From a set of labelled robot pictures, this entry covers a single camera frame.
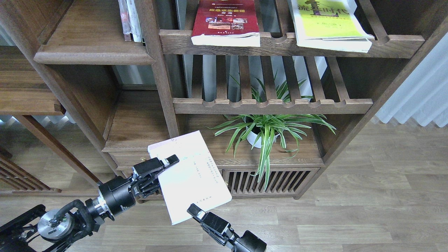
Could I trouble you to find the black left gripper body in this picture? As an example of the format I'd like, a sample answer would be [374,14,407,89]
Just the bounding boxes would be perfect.
[98,176,136,216]

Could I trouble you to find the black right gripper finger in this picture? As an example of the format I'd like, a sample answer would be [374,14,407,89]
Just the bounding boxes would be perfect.
[201,224,235,247]
[187,204,230,228]

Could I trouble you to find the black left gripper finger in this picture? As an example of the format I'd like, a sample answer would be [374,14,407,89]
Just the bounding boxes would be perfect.
[132,155,179,179]
[135,175,160,198]

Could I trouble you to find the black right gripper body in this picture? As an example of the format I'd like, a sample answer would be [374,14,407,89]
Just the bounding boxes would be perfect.
[231,230,267,252]

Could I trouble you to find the white and lilac book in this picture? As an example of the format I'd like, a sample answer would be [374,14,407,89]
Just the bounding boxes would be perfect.
[148,131,232,225]

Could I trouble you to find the upright white books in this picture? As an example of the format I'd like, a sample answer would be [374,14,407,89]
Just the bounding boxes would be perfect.
[118,0,146,46]

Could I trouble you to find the left slatted cabinet door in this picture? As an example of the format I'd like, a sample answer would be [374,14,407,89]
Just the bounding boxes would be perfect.
[130,171,162,200]

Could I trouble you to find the slatted cabinet door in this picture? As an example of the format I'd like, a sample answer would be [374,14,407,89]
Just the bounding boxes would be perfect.
[222,168,320,199]
[130,171,162,200]

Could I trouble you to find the small wooden drawer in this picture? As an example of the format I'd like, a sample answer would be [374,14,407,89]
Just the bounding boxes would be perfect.
[109,152,151,167]

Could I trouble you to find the right slatted cabinet door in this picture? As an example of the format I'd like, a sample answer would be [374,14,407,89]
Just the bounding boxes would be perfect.
[222,168,320,199]

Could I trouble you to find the white plant pot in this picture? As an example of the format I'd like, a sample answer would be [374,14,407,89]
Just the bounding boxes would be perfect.
[247,127,280,148]

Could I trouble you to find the green spider plant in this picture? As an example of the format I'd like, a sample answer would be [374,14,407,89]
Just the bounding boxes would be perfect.
[207,72,337,191]

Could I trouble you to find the dark wooden bookshelf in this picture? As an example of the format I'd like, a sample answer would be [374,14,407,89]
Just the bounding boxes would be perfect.
[1,0,447,196]

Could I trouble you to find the red book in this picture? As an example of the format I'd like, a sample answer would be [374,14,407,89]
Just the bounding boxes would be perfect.
[191,0,260,47]

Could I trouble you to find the white curtain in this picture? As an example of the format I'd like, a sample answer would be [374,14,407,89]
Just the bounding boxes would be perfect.
[371,34,448,127]

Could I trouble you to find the yellow-green book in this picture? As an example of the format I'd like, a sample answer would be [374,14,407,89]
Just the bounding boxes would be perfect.
[290,0,374,53]

